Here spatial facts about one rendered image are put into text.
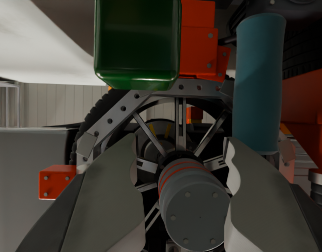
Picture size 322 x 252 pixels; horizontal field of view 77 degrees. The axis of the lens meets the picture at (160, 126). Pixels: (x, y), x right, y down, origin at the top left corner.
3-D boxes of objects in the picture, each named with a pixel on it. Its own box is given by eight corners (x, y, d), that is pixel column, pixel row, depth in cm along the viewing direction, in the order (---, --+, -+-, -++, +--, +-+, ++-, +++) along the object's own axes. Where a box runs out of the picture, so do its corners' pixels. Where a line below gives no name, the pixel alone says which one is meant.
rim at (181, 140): (187, 245, 83) (259, 146, 83) (201, 295, 60) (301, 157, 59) (85, 176, 81) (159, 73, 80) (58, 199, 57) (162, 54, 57)
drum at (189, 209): (158, 154, 56) (156, 204, 57) (161, 177, 35) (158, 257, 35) (209, 156, 56) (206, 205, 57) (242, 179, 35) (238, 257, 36)
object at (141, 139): (126, 121, 98) (128, 186, 99) (124, 121, 90) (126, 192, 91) (192, 119, 99) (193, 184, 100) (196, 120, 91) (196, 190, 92)
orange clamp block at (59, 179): (86, 164, 56) (53, 164, 56) (75, 172, 49) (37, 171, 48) (85, 189, 57) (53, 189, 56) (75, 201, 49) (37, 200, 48)
